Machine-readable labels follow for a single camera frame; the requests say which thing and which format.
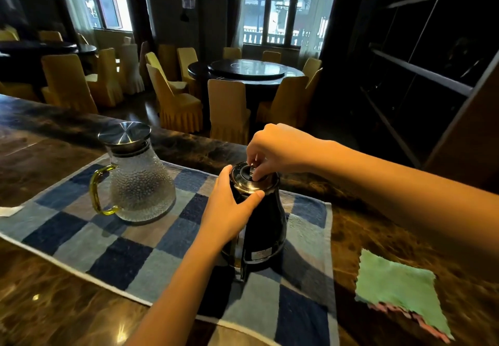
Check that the steel pitcher lid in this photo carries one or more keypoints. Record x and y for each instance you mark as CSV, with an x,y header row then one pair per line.
x,y
124,135

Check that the large round black dining table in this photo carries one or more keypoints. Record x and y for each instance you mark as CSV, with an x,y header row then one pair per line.
x,y
249,84

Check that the person's left thumb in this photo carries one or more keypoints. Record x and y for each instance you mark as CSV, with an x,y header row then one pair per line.
x,y
249,201

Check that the person's right thumb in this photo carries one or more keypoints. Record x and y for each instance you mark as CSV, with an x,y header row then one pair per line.
x,y
264,171

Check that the group of yellow covered chairs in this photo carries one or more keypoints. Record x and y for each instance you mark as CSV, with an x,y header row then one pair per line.
x,y
175,104

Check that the small wall hanging sign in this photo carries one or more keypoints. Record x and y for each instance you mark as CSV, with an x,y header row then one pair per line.
x,y
188,1

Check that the person's right forearm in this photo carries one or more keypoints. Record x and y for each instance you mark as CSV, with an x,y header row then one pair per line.
x,y
409,205

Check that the dark round dining table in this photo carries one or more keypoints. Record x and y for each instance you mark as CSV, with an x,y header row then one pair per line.
x,y
35,47

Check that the wide window with railing view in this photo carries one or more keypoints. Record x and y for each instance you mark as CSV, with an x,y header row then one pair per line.
x,y
286,6

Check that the black insulated kettle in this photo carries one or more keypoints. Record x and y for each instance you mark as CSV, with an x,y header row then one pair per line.
x,y
265,229

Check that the white paper napkin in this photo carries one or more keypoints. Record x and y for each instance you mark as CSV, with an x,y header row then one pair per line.
x,y
8,211

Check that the shiny kettle lid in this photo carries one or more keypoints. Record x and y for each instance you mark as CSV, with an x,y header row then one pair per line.
x,y
243,184

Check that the person's right hand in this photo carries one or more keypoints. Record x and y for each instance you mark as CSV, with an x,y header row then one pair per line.
x,y
288,151

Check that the white covered chair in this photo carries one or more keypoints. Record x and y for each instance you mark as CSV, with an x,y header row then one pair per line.
x,y
130,69

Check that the person's left forearm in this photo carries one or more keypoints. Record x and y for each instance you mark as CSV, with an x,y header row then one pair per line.
x,y
175,299

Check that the green microfibre cloth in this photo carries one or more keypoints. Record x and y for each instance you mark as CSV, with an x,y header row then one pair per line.
x,y
397,287

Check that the round glass turntable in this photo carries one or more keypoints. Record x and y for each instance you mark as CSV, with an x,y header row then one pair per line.
x,y
247,69

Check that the dark wooden shelf unit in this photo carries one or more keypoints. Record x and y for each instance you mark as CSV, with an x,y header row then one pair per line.
x,y
429,77

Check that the person's left hand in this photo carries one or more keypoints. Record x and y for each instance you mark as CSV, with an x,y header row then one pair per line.
x,y
220,213

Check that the blue checked towel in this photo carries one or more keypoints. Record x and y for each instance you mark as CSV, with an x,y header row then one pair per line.
x,y
136,256

